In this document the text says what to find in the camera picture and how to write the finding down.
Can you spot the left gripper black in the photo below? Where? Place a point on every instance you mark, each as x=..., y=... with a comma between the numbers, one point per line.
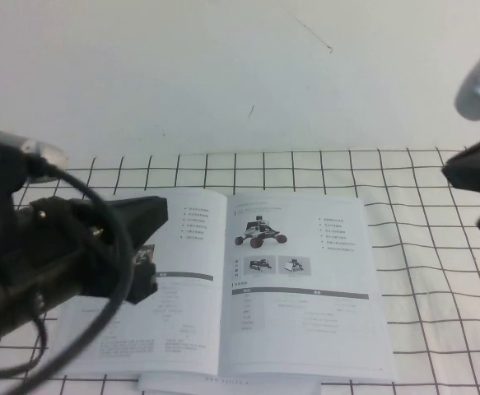
x=66, y=255

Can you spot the white product catalog book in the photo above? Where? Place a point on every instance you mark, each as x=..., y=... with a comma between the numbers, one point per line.
x=297, y=329

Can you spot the white black-checkered tablecloth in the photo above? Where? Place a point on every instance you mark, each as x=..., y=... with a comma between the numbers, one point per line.
x=429, y=288

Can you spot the white booklet with web address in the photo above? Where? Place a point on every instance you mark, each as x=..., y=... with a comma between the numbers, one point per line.
x=264, y=387

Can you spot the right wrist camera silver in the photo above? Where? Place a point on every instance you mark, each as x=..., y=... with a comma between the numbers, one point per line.
x=478, y=86

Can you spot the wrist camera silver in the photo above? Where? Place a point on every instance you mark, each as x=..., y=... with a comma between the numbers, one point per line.
x=478, y=86
x=48, y=154

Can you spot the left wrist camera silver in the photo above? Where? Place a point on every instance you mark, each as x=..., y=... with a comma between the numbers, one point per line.
x=48, y=154

